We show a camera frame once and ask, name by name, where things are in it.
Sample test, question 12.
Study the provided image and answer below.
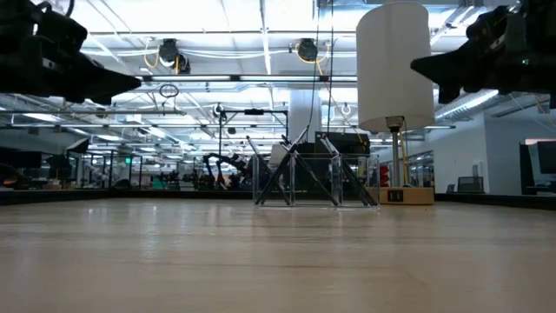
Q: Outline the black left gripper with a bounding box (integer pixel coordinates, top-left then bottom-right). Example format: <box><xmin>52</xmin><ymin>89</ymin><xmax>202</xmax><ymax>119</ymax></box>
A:
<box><xmin>0</xmin><ymin>0</ymin><xmax>142</xmax><ymax>106</ymax></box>

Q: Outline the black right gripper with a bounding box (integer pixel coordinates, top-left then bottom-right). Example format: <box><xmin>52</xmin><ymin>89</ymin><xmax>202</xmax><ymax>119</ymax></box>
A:
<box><xmin>410</xmin><ymin>0</ymin><xmax>556</xmax><ymax>110</ymax></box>

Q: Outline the white table lamp wooden base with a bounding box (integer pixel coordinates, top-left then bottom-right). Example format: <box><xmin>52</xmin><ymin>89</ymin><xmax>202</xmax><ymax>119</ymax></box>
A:
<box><xmin>355</xmin><ymin>2</ymin><xmax>436</xmax><ymax>206</ymax></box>

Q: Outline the black mesh basket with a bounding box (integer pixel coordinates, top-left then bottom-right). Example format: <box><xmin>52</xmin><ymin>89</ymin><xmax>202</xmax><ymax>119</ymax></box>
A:
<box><xmin>455</xmin><ymin>176</ymin><xmax>486</xmax><ymax>195</ymax></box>

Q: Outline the clear plastic container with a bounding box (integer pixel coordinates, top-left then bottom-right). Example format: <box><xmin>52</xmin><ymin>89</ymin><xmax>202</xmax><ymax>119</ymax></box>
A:
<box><xmin>251</xmin><ymin>152</ymin><xmax>381</xmax><ymax>210</ymax></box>

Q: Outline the ceiling cable reel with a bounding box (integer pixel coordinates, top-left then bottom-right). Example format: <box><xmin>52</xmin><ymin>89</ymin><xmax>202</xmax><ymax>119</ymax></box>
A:
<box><xmin>296</xmin><ymin>37</ymin><xmax>321</xmax><ymax>63</ymax></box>
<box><xmin>156</xmin><ymin>37</ymin><xmax>192</xmax><ymax>75</ymax></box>

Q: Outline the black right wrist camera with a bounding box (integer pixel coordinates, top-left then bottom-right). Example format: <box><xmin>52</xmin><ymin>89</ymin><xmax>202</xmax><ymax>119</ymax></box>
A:
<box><xmin>465</xmin><ymin>3</ymin><xmax>525</xmax><ymax>47</ymax></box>

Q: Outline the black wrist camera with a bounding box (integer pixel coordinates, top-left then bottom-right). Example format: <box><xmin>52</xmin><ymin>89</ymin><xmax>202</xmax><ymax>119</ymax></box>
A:
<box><xmin>465</xmin><ymin>3</ymin><xmax>525</xmax><ymax>47</ymax></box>
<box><xmin>33</xmin><ymin>7</ymin><xmax>89</xmax><ymax>56</ymax></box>

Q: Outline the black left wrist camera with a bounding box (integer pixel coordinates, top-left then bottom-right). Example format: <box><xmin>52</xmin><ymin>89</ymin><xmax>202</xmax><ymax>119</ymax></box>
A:
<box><xmin>33</xmin><ymin>7</ymin><xmax>89</xmax><ymax>56</ymax></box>

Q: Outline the dark screen at wall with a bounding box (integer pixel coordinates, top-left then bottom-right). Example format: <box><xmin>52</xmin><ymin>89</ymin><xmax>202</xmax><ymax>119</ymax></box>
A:
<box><xmin>519</xmin><ymin>138</ymin><xmax>556</xmax><ymax>196</ymax></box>

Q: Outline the black overhead rig frame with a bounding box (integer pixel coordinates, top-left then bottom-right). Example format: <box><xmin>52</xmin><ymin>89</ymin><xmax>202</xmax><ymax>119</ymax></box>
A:
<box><xmin>216</xmin><ymin>107</ymin><xmax>291</xmax><ymax>175</ymax></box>

